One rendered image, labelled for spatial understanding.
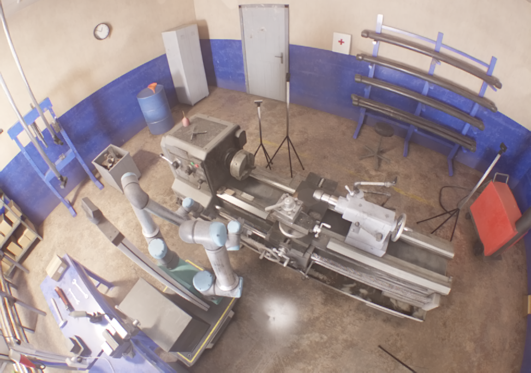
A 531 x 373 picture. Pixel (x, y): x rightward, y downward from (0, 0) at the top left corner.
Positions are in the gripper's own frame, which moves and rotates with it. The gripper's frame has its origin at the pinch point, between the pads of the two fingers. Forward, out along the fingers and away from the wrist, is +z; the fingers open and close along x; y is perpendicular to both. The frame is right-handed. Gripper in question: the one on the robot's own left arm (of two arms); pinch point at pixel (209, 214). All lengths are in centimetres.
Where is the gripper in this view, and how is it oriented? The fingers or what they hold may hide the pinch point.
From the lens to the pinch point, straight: 211.2
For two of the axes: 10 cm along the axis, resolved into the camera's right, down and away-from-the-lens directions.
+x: -7.8, -3.4, 5.3
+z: 3.7, 4.3, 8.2
